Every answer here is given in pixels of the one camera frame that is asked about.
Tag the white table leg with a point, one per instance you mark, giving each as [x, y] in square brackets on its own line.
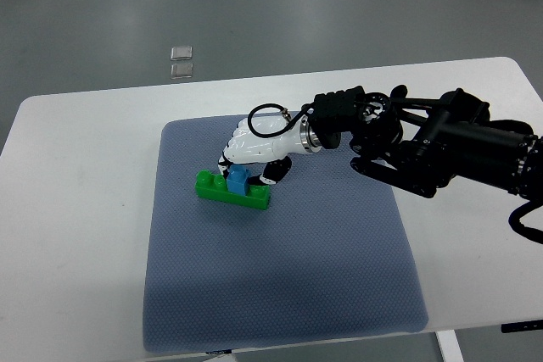
[449, 346]

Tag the blue-grey textured mat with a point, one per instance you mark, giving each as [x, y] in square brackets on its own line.
[328, 259]

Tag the upper metal floor plate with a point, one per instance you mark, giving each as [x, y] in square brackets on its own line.
[183, 52]

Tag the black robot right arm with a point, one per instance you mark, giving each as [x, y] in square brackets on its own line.
[420, 144]

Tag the small blue block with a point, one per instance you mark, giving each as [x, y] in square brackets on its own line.
[237, 179]

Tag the black table control panel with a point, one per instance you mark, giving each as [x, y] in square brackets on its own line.
[522, 326]

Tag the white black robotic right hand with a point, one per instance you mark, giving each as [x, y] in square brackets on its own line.
[263, 140]

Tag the long green block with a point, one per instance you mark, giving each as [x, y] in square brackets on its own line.
[214, 187]

